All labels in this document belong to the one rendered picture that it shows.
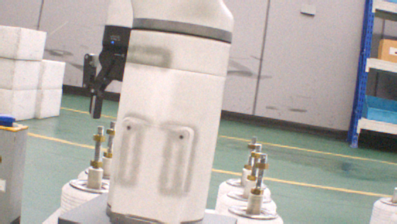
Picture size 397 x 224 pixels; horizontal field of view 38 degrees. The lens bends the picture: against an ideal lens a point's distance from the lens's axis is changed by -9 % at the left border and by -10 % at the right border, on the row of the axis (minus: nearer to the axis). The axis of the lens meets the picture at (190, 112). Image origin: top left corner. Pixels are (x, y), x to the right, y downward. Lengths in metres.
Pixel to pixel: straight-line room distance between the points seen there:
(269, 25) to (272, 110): 0.82
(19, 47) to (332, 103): 3.50
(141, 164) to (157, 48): 0.10
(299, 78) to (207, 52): 5.53
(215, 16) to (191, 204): 0.16
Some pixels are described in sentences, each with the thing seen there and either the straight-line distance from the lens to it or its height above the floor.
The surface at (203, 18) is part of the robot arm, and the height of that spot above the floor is 0.49.
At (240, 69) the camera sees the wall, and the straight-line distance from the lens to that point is 6.10.
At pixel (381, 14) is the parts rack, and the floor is 1.28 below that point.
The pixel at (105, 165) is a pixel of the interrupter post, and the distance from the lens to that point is 1.02.
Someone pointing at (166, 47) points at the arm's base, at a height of 0.46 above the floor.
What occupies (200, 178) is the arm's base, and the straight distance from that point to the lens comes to 0.55.
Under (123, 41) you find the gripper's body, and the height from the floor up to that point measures 0.47.
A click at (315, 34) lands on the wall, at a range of 6.09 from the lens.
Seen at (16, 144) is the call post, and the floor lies 0.29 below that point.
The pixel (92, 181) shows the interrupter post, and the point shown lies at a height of 0.26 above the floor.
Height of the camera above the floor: 0.44
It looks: 4 degrees down
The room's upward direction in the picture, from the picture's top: 9 degrees clockwise
